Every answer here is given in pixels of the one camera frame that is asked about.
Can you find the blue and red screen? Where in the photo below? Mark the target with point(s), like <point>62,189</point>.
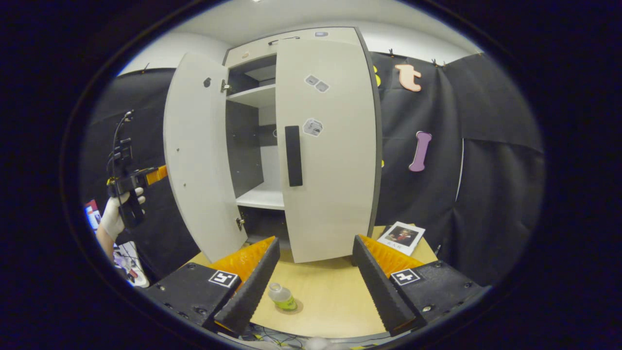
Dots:
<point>92,214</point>

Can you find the black backdrop cloth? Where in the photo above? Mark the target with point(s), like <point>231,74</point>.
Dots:
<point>155,223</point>
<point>486,194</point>

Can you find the white cabinet drawer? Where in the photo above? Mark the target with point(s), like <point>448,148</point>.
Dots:
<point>252,48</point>

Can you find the white sheet with small items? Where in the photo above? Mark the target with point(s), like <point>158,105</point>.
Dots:
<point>132,265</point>

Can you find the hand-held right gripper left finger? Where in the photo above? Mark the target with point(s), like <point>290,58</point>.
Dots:
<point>252,291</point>

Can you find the round brown coaster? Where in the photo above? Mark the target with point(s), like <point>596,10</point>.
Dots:
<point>297,308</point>

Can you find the white and grey cabinet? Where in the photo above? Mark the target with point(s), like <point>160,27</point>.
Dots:
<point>245,146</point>

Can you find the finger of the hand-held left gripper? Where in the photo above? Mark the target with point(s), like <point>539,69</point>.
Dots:
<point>156,175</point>

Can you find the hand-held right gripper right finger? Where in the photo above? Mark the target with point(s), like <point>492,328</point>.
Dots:
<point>381,296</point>

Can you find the green label bottle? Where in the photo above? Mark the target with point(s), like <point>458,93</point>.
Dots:
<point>282,295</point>

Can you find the white book portrait cover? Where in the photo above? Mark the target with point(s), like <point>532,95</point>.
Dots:
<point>401,237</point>

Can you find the white cabinet door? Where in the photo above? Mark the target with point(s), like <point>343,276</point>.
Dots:
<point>199,160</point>
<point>335,184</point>

